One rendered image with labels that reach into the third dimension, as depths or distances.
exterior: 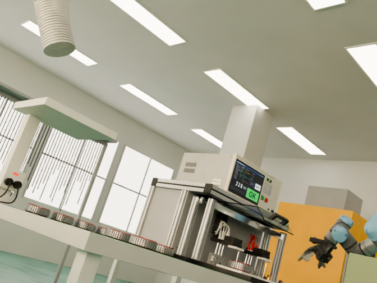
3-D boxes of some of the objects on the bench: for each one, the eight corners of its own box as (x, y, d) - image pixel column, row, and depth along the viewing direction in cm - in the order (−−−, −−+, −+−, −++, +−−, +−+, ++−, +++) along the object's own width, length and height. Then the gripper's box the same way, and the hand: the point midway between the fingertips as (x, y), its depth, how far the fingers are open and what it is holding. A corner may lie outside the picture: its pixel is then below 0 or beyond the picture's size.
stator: (102, 235, 175) (105, 226, 176) (108, 237, 185) (111, 228, 186) (128, 243, 173) (131, 234, 174) (132, 244, 184) (134, 236, 185)
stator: (254, 275, 193) (257, 267, 194) (243, 271, 185) (245, 263, 186) (234, 269, 200) (236, 261, 201) (222, 265, 192) (224, 257, 193)
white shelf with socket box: (82, 229, 183) (118, 133, 195) (1, 204, 160) (47, 96, 172) (47, 218, 209) (80, 133, 221) (-27, 195, 185) (14, 101, 197)
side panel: (170, 257, 198) (189, 192, 207) (165, 255, 197) (185, 190, 205) (135, 246, 219) (154, 187, 227) (130, 244, 217) (150, 185, 225)
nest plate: (260, 280, 191) (261, 277, 192) (240, 273, 182) (242, 270, 182) (235, 272, 202) (235, 270, 202) (215, 266, 193) (216, 263, 193)
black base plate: (326, 306, 203) (327, 301, 204) (249, 282, 163) (251, 276, 163) (249, 282, 237) (250, 278, 238) (170, 257, 197) (171, 252, 198)
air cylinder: (223, 269, 203) (226, 257, 204) (214, 265, 198) (216, 254, 200) (216, 266, 207) (219, 255, 208) (206, 263, 202) (209, 251, 203)
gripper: (321, 240, 217) (298, 268, 224) (349, 251, 224) (326, 278, 231) (313, 230, 225) (293, 256, 232) (341, 241, 232) (320, 266, 238)
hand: (307, 264), depth 234 cm, fingers open, 14 cm apart
